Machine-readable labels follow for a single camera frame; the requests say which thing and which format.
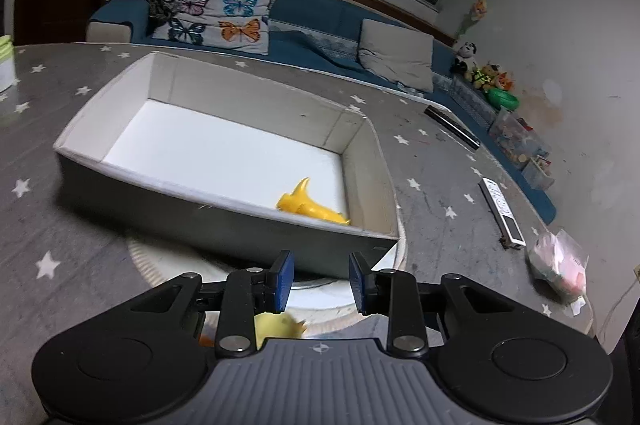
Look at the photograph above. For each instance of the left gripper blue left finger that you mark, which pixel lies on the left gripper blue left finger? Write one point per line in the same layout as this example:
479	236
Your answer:
280	279

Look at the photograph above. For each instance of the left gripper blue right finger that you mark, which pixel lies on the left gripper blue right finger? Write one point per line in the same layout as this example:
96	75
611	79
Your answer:
362	283

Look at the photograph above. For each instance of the yellow plush toy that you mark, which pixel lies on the yellow plush toy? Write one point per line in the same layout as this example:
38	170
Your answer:
277	325

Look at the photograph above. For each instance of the yellow plastic shark toy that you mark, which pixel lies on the yellow plastic shark toy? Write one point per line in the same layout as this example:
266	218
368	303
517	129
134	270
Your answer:
299	202

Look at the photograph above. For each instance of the round white table hotplate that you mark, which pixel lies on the round white table hotplate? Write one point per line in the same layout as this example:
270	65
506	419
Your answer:
324	305

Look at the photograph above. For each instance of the grey cardboard box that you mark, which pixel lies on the grey cardboard box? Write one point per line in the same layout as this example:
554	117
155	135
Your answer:
200	154

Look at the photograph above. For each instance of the white remote control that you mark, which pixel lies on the white remote control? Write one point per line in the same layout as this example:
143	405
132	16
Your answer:
511	235

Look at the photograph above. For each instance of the black remote control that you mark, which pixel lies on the black remote control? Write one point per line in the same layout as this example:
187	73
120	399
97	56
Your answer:
455	128

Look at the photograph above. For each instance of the clear plastic bag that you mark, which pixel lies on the clear plastic bag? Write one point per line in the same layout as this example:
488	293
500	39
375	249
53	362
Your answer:
558	260

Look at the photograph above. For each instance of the clear toy storage bin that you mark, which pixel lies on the clear toy storage bin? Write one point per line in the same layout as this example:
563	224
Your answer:
523	148

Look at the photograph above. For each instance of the grey plain cushion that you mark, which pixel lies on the grey plain cushion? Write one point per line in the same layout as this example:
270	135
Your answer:
397	54

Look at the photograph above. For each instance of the green toy bowl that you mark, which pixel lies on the green toy bowl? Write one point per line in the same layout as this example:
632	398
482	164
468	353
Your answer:
499	99

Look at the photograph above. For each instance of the colourful small plush toys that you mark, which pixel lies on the colourful small plush toys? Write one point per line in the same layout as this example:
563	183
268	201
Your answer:
490	76

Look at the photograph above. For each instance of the panda plush toy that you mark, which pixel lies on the panda plush toy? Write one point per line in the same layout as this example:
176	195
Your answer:
464	61

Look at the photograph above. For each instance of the blue sofa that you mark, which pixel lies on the blue sofa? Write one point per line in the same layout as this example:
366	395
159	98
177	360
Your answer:
323	35

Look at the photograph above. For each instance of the butterfly print cushion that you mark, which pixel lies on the butterfly print cushion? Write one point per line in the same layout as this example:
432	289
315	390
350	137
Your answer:
240	25

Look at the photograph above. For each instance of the white jar green lid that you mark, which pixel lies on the white jar green lid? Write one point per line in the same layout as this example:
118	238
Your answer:
7	63

